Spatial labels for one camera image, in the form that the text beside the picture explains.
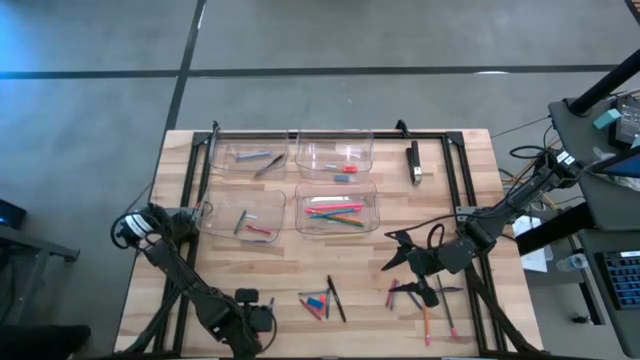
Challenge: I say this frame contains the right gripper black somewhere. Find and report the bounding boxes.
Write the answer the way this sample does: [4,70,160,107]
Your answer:
[381,230,474,309]

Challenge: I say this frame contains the green pencil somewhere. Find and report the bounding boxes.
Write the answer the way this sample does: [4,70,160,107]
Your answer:
[435,273,459,338]
[319,215,367,229]

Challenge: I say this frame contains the pinkish red pencil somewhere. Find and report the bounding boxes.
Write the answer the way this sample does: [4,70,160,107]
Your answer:
[308,201,365,211]

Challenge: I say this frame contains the blue pencil with pink eraser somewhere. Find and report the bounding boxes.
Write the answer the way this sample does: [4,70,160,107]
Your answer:
[308,208,357,220]

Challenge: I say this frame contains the black pen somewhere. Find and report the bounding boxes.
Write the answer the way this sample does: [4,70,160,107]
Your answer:
[326,274,348,324]

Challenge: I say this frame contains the black stapler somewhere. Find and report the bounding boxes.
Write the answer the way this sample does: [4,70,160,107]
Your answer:
[405,139,424,187]

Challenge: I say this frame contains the clear plastic bin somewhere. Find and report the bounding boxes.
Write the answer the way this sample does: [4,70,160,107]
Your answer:
[294,129,376,181]
[294,180,381,236]
[209,129,291,181]
[197,184,289,246]

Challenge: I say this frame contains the white paper sheet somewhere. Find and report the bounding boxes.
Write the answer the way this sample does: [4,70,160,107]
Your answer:
[512,214,555,274]

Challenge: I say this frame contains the dark gray pen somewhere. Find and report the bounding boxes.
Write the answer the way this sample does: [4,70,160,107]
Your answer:
[252,153,287,180]

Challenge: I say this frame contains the black desk support beam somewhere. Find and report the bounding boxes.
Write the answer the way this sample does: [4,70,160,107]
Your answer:
[514,201,596,257]

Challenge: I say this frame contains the clear water bottle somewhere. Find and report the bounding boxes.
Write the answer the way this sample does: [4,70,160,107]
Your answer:
[555,252,589,274]

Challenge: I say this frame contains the dark gray desk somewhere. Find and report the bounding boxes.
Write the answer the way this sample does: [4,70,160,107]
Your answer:
[547,97,640,232]
[577,228,640,359]

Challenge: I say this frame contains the black keyboard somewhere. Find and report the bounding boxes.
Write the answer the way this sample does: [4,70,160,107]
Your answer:
[594,249,640,311]

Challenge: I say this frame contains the dark metal stand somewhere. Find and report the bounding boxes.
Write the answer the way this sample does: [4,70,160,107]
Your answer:
[0,223,81,346]

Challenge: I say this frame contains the tablet with blue screen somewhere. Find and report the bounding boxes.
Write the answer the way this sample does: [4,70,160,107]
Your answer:
[584,146,640,192]

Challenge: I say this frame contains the teal box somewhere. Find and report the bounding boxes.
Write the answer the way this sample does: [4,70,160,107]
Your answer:
[592,108,623,131]

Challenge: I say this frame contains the black device with blue light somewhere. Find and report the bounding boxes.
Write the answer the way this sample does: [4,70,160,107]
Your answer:
[0,198,28,231]

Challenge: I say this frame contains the black electronic device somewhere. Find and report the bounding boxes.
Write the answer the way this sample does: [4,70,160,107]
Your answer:
[608,94,640,151]

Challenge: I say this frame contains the black diagonal pole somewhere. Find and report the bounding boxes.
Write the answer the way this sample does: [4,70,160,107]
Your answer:
[568,47,640,117]

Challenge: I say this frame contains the black metal table frame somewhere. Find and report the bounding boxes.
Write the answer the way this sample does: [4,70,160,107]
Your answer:
[119,128,544,359]

